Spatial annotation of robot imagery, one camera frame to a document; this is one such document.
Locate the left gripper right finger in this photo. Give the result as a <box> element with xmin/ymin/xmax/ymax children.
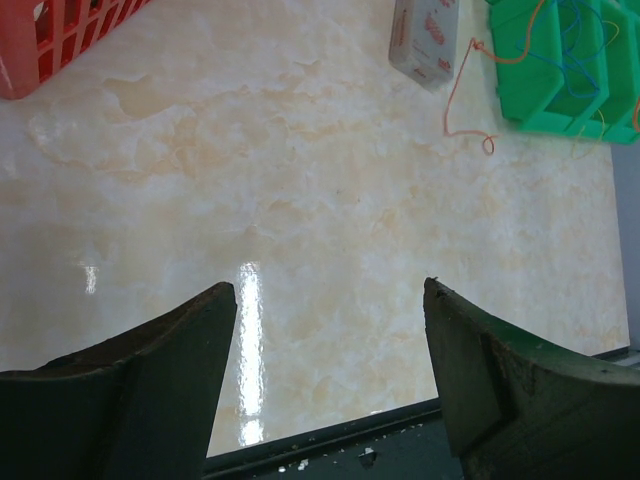
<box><xmin>423</xmin><ymin>278</ymin><xmax>639</xmax><ymax>479</ymax></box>

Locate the green compartment tray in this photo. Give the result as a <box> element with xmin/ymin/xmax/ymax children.
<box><xmin>489</xmin><ymin>1</ymin><xmax>639</xmax><ymax>145</ymax></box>

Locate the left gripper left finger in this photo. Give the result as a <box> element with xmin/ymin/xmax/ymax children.
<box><xmin>1</xmin><ymin>282</ymin><xmax>236</xmax><ymax>479</ymax></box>

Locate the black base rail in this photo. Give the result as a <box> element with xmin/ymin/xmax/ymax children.
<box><xmin>202</xmin><ymin>398</ymin><xmax>464</xmax><ymax>479</ymax></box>

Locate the red plastic basket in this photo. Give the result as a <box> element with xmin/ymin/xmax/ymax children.
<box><xmin>1</xmin><ymin>0</ymin><xmax>149</xmax><ymax>100</ymax></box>

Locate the clear plastic card case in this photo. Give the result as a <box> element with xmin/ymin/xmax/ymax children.
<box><xmin>388</xmin><ymin>0</ymin><xmax>459</xmax><ymax>91</ymax></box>

